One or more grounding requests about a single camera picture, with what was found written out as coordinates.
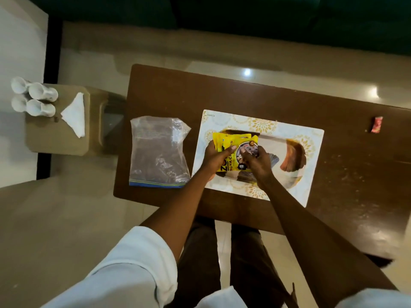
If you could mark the person's left hand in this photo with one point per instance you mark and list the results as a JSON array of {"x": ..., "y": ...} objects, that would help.
[{"x": 212, "y": 161}]

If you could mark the person's right hand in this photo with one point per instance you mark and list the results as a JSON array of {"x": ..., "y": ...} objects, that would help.
[{"x": 261, "y": 168}]

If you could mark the leaf print tray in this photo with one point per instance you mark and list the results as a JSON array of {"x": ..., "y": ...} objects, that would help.
[{"x": 292, "y": 157}]

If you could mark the white floral placemat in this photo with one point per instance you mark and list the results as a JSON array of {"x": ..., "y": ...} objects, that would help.
[{"x": 298, "y": 189}]

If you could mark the clear zip bag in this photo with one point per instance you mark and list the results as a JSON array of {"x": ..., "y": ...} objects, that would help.
[{"x": 157, "y": 150}]

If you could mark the pink candy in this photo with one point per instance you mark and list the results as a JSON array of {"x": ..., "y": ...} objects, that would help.
[{"x": 376, "y": 125}]

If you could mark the white napkin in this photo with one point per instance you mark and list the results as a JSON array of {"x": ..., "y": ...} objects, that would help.
[{"x": 75, "y": 115}]

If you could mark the black trash bin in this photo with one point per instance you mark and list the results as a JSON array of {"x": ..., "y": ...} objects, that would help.
[{"x": 380, "y": 261}]

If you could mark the person's left forearm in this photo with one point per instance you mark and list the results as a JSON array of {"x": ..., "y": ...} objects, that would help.
[{"x": 179, "y": 214}]

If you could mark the person's right forearm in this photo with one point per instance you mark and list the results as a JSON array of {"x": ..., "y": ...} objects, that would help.
[{"x": 321, "y": 246}]

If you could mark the brown trousers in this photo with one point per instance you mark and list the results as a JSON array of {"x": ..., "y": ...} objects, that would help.
[{"x": 199, "y": 263}]

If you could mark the dark green sofa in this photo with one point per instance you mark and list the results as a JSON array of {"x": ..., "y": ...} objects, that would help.
[{"x": 289, "y": 22}]

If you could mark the beige plastic stool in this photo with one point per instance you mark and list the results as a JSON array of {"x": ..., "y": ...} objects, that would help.
[{"x": 54, "y": 137}]

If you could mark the dark green armchair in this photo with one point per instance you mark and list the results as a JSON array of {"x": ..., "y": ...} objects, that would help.
[{"x": 102, "y": 11}]

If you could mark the black baseboard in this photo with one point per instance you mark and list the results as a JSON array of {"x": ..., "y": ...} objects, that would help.
[{"x": 49, "y": 60}]

